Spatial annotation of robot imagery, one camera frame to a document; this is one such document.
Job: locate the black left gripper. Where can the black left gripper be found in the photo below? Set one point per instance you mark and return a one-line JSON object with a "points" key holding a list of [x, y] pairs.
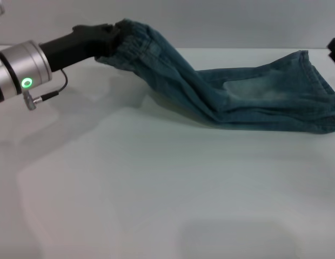
{"points": [[73, 46]]}

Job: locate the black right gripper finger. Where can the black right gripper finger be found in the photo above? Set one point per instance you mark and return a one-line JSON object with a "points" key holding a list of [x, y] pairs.
{"points": [[334, 50]]}

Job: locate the blue denim shorts basketball print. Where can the blue denim shorts basketball print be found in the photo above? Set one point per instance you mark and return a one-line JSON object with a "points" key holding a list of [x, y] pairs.
{"points": [[237, 89]]}

